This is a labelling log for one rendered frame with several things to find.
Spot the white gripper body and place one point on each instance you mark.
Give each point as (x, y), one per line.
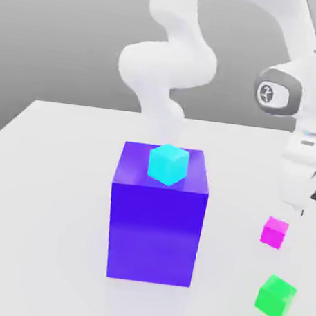
(296, 189)

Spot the small green cube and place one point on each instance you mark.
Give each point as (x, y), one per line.
(275, 298)

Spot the small cyan cube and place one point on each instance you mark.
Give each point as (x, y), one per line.
(168, 164)

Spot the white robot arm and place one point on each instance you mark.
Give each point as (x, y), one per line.
(169, 64)

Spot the large purple box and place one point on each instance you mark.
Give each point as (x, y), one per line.
(154, 235)

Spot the small magenta cube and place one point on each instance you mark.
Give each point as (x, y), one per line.
(273, 234)

